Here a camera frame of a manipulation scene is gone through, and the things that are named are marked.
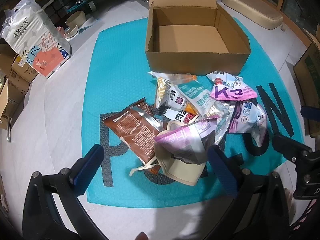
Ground open brown cardboard carton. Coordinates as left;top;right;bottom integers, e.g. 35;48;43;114
0;79;31;130

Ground teal foam mat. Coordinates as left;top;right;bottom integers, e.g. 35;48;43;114
82;17;304;208

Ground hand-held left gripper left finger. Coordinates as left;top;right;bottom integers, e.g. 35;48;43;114
22;144;110;240

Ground white tissue paper pack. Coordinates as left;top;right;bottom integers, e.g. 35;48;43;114
1;0;72;79

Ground small brown cardboard box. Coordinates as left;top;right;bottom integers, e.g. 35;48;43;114
10;53;39;83

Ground brown snack packet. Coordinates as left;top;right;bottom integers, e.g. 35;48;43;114
103;98;166;166

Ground beige face mask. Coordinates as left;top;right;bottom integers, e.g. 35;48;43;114
129;120;208;186

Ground clear cotton swab bag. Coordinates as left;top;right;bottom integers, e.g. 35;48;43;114
176;76;221;117

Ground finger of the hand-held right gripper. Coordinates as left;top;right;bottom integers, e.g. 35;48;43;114
272;135;313;170
301;106;320;125

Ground beige padded cushion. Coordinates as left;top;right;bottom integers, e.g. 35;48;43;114
221;0;284;31

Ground person's patterned pants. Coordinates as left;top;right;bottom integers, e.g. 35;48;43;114
287;200;320;240

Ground clear plastic wrapper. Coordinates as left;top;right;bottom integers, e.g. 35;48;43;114
204;100;236;146

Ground large cardboard box green print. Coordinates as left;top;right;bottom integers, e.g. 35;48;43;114
292;34;320;138

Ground beige bowl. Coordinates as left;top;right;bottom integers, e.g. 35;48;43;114
65;11;86;29

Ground white yellow snack packet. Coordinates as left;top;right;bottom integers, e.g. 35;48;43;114
148;71;198;111

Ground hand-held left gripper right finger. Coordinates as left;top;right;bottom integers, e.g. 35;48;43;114
207;145;298;240

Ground black white red packet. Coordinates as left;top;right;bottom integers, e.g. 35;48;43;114
163;107;200;126

